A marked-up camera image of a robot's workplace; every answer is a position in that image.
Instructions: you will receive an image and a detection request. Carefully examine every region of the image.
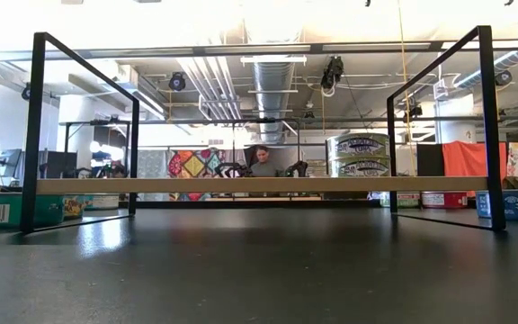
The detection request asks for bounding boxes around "silver-lid white-green can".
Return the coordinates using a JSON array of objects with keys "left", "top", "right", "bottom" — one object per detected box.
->
[{"left": 379, "top": 192, "right": 422, "bottom": 209}]

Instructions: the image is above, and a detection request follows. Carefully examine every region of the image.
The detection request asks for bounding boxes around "colourful patchwork quilt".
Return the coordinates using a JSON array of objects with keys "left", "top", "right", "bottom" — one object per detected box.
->
[{"left": 167, "top": 148, "right": 227, "bottom": 202}]

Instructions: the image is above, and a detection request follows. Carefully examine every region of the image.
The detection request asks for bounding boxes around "silver-lid red can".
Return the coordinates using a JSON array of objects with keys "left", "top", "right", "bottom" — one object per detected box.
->
[{"left": 422, "top": 192, "right": 469, "bottom": 210}]

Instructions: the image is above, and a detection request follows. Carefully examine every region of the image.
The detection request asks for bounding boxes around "orange cloth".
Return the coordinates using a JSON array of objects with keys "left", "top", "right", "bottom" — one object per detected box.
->
[{"left": 442, "top": 140, "right": 508, "bottom": 198}]

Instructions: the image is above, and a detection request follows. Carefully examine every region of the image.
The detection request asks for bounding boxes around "silver-lid yellow-teal can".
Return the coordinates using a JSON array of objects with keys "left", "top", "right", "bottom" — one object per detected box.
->
[{"left": 63, "top": 194, "right": 85, "bottom": 221}]

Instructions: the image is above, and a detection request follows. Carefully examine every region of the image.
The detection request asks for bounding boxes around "black panel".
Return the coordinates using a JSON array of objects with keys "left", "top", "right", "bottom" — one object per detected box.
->
[{"left": 416, "top": 143, "right": 444, "bottom": 177}]

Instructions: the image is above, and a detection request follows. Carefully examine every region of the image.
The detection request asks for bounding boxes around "silver-lid green tuna can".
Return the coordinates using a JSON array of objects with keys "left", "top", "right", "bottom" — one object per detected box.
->
[{"left": 326, "top": 132, "right": 391, "bottom": 159}]

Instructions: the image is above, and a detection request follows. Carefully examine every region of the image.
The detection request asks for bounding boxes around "black ceiling camera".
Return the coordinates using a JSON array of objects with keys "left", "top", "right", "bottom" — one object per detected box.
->
[
  {"left": 495, "top": 69, "right": 514, "bottom": 87},
  {"left": 168, "top": 71, "right": 187, "bottom": 93}
]

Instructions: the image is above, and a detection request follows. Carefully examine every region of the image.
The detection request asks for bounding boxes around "person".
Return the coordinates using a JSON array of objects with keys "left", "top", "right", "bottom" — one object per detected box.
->
[{"left": 248, "top": 144, "right": 282, "bottom": 178}]

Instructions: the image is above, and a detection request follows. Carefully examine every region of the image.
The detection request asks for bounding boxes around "gold-lid green tuna can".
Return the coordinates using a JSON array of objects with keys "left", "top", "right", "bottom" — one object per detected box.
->
[{"left": 328, "top": 157, "right": 391, "bottom": 178}]

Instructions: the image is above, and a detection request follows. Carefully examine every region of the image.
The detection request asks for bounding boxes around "silver ventilation duct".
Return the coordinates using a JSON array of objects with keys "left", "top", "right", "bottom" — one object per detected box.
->
[{"left": 252, "top": 60, "right": 296, "bottom": 145}]

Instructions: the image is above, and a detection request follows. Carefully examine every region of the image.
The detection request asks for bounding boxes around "black hanging ceiling device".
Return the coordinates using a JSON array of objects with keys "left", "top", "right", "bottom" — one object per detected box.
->
[{"left": 320, "top": 56, "right": 345, "bottom": 91}]

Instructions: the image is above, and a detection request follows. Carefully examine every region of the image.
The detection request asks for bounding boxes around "wooden shelf with black frame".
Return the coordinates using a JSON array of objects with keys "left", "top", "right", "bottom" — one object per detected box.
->
[{"left": 19, "top": 24, "right": 507, "bottom": 234}]

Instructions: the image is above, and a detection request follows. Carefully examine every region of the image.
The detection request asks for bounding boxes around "dark computer monitor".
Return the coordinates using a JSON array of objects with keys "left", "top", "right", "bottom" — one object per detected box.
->
[{"left": 38, "top": 150, "right": 78, "bottom": 179}]

